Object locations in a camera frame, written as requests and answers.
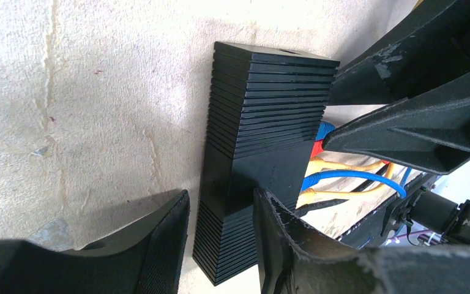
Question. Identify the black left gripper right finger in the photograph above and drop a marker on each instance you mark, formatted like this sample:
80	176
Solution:
294	257

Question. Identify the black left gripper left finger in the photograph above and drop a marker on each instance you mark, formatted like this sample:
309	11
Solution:
143	257

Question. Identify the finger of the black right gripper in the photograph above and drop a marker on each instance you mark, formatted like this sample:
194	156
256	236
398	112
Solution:
430	132
427	49

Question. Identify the black network switch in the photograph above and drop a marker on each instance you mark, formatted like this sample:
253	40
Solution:
265	109

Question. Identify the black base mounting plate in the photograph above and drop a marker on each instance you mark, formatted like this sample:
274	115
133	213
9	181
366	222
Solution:
373	229

